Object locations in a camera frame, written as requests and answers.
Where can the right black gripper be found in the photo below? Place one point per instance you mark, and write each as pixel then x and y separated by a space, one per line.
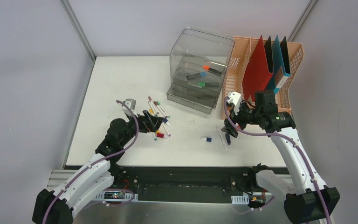
pixel 229 129

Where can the blue black marker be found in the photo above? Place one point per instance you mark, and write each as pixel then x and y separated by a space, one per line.
pixel 196 75

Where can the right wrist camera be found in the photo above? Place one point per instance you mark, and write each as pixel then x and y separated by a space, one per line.
pixel 233 100

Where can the orange highlighter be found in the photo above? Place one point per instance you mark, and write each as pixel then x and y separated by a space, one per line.
pixel 213 71

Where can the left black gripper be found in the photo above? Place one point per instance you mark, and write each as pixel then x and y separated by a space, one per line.
pixel 147 120

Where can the red folder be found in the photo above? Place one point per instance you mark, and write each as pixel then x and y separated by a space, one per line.
pixel 259 69

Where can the brown marker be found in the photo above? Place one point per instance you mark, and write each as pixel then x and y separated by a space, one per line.
pixel 154 108

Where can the green cap marker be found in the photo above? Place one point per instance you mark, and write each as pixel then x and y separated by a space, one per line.
pixel 163 109

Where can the purple marker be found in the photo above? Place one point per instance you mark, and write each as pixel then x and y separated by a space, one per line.
pixel 166 130

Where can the teal notebook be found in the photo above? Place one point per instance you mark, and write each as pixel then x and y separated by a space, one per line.
pixel 281 65

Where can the green highlighter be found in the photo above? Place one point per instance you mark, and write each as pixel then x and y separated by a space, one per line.
pixel 208 84

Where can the clear grey drawer box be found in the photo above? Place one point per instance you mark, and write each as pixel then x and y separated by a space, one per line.
pixel 193 49

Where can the small blue cap bottle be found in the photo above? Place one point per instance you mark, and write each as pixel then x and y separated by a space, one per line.
pixel 206 139

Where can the peach file organizer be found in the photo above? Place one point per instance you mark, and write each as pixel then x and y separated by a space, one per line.
pixel 242 51

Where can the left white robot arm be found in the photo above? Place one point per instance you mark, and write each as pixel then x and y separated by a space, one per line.
pixel 62 204

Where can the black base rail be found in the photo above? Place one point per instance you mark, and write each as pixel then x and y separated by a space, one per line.
pixel 184 184

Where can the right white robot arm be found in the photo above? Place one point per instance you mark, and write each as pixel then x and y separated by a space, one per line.
pixel 308 198

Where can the white pen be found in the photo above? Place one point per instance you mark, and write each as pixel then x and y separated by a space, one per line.
pixel 222 138

